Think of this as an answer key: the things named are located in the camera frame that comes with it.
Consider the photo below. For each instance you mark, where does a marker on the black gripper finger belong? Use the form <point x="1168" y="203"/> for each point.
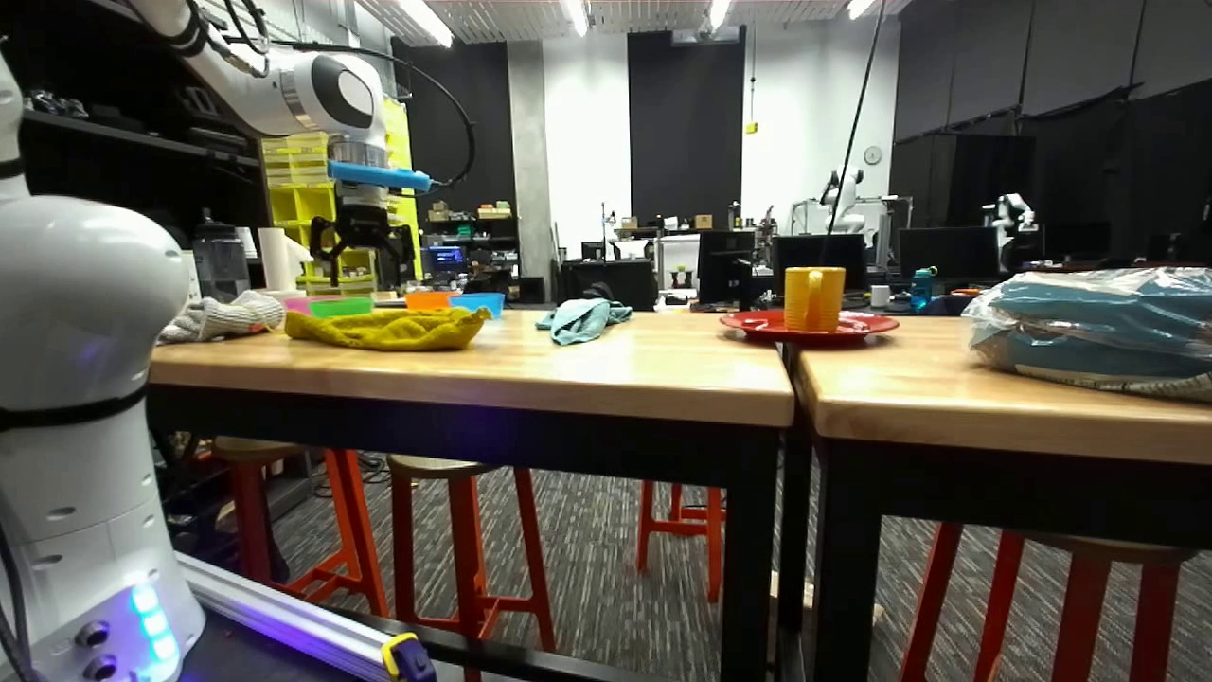
<point x="327" y="242"/>
<point x="399" y="258"/>

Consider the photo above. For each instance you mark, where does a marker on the grey knit cloth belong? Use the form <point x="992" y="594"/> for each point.
<point x="228" y="316"/>

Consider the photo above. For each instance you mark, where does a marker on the yellow storage bin shelf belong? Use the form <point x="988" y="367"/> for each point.
<point x="284" y="171"/>

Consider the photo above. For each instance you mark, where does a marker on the tall white container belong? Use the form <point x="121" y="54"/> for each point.
<point x="281" y="258"/>

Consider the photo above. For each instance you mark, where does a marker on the blue bottle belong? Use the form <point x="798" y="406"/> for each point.
<point x="924" y="290"/>

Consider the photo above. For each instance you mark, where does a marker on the orange plastic bowl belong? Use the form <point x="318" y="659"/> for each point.
<point x="430" y="300"/>

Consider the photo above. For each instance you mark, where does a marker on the yellow cup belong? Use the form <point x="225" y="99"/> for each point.
<point x="815" y="300"/>

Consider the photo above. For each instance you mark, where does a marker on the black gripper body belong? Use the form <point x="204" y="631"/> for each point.
<point x="365" y="229"/>

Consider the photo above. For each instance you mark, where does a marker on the round wall clock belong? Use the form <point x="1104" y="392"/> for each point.
<point x="876" y="153"/>

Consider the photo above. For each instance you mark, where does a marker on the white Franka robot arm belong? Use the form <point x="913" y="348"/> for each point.
<point x="78" y="382"/>

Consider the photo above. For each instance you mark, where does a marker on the red plate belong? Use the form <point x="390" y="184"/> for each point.
<point x="808" y="337"/>

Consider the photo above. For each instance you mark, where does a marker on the teal cloth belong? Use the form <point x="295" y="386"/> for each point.
<point x="581" y="321"/>

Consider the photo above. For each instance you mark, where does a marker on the fluorescent ceiling light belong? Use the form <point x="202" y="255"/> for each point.
<point x="424" y="26"/>
<point x="719" y="15"/>
<point x="576" y="18"/>
<point x="861" y="10"/>

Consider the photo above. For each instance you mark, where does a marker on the orange metal stool wooden seat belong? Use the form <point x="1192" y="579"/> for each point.
<point x="259" y="450"/>
<point x="1118" y="546"/>
<point x="439" y="463"/>
<point x="684" y="525"/>

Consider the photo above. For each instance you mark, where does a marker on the yellow knit cloth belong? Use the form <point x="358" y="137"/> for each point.
<point x="384" y="332"/>

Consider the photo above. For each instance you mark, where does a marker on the blue plastic bowl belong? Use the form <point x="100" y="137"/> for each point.
<point x="478" y="304"/>

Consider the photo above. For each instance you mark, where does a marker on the green plastic bowl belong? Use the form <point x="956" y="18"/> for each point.
<point x="342" y="304"/>

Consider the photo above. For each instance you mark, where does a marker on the metal rail with yellow clip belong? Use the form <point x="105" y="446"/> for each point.
<point x="289" y="618"/>

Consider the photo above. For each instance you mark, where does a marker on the pink plastic bowl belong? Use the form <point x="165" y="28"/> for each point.
<point x="295" y="304"/>

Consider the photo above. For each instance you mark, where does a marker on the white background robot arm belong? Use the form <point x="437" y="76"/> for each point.
<point x="1010" y="222"/>

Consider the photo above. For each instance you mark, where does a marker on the wooden table black frame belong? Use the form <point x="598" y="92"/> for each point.
<point x="569" y="382"/>
<point x="1010" y="402"/>

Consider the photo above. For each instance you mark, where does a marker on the grey blender jar black lid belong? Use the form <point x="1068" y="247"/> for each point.
<point x="225" y="267"/>

